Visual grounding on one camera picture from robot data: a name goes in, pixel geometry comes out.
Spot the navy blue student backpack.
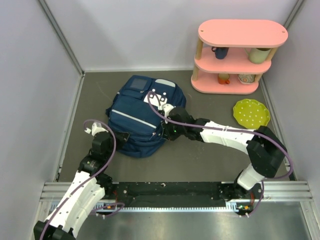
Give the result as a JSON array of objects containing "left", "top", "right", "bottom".
[{"left": 105, "top": 75, "right": 187, "bottom": 158}]

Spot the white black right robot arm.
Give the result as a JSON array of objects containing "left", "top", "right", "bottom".
[{"left": 158, "top": 104, "right": 287, "bottom": 200}]

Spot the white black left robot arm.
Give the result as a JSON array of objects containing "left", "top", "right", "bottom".
[{"left": 33, "top": 130, "right": 129, "bottom": 240}]

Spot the orange small cup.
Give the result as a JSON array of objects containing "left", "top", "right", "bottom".
[{"left": 217, "top": 73, "right": 230, "bottom": 85}]

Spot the green polka dot plate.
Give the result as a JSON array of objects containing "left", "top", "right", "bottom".
[{"left": 232, "top": 98, "right": 271, "bottom": 130}]

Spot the patterned small bowl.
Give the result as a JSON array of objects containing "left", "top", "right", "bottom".
[{"left": 237, "top": 74, "right": 255, "bottom": 85}]

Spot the dark blue mug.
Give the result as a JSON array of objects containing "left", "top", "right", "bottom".
[{"left": 211, "top": 46, "right": 229, "bottom": 60}]

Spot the pink three-tier shelf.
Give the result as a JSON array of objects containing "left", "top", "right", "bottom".
[{"left": 191, "top": 19, "right": 289, "bottom": 95}]

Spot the cream green mug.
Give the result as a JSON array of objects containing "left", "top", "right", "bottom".
[{"left": 244, "top": 47, "right": 271, "bottom": 64}]

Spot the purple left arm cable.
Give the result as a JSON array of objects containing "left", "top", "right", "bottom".
[{"left": 39, "top": 119, "right": 126, "bottom": 240}]

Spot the grey slotted cable duct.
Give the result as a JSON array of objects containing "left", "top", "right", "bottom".
[{"left": 49, "top": 201, "right": 253, "bottom": 214}]

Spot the aluminium frame rail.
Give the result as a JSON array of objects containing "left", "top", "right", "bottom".
[{"left": 40, "top": 181, "right": 313, "bottom": 202}]

